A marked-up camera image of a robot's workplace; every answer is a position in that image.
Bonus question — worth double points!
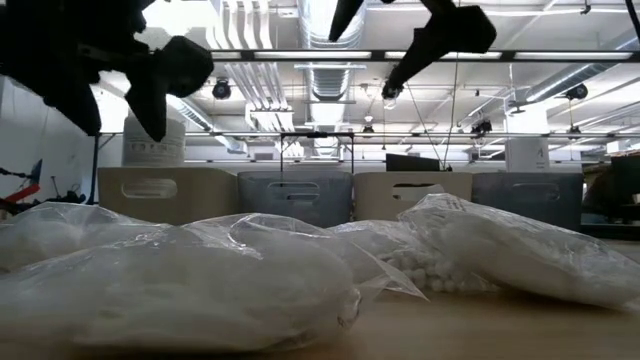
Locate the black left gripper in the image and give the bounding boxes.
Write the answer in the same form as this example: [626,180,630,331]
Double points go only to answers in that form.
[0,0,215,144]

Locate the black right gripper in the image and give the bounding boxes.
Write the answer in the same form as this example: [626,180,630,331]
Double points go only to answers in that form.
[328,0,498,87]

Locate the clear bag handwritten variety pack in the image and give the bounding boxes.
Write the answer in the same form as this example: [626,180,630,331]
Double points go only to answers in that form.
[397,192,640,312]

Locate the black stand pole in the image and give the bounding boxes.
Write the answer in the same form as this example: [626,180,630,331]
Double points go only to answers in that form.
[87,132,104,205]

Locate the blue tool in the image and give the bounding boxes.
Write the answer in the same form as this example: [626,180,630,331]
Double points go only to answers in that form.
[27,158,44,186]

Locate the black ceiling spotlight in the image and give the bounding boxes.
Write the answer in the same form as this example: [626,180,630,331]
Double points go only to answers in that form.
[565,82,590,102]
[469,117,495,137]
[211,78,233,101]

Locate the white plastic bin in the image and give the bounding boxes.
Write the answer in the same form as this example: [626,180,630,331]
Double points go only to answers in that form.
[352,171,474,222]
[97,166,239,226]

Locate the red tool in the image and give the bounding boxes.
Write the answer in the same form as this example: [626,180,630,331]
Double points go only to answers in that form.
[0,182,42,207]

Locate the clear bag of cotton pads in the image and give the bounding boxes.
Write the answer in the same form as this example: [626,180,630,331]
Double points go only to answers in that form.
[0,201,171,274]

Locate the black monitor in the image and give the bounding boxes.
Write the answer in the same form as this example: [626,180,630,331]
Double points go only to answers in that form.
[384,152,442,173]

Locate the white column with sign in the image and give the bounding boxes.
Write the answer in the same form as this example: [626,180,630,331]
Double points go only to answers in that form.
[503,104,551,174]

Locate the large clear bag of cotton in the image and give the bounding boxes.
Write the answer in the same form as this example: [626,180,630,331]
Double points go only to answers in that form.
[0,212,429,354]

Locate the gray plastic bin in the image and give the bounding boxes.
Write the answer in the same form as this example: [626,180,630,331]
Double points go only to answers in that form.
[236,170,354,229]
[471,171,585,232]

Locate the clear bag of cotton balls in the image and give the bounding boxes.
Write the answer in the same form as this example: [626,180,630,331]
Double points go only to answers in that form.
[327,219,501,294]

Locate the rig frame light bar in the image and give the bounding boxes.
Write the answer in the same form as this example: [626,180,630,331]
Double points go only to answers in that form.
[209,48,640,64]

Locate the silver ceiling air duct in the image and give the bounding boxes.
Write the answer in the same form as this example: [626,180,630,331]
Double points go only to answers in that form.
[297,0,369,104]

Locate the thin hanging cable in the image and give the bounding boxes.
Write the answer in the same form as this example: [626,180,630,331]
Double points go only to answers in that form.
[442,52,462,172]

